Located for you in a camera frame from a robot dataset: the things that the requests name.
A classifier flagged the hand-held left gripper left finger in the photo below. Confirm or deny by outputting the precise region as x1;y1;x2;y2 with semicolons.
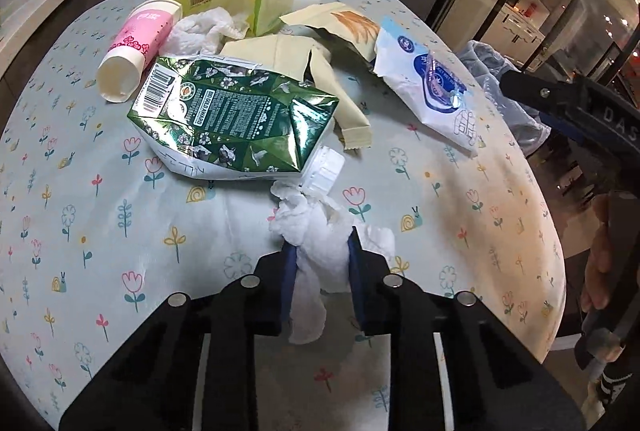
59;241;301;431

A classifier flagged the bin with clear plastic bag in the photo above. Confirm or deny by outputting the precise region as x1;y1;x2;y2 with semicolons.
455;40;551;156

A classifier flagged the pink paper cup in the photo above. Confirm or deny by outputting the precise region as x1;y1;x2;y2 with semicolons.
96;0;183;104

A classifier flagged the plain beige paper bag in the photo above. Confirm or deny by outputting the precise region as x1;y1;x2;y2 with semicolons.
220;33;373;150

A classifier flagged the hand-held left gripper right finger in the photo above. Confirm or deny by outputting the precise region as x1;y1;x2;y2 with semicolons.
347;227;587;431

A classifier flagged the white tissue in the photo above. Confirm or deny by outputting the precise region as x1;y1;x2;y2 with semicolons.
162;7;251;59
267;183;396;346

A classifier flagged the beige wheat-print snack bag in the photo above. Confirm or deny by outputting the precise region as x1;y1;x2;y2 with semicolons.
279;2;383;62

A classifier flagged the person's right hand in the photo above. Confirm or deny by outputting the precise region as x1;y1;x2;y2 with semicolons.
581;193;621;312

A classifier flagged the green foil drink carton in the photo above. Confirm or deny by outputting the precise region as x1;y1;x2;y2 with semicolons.
126;55;346;198

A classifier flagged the white and blue plastic pouch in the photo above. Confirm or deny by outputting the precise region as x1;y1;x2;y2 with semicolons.
372;15;480;156

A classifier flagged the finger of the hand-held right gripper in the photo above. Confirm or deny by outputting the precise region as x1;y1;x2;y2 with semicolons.
500;68;583;139

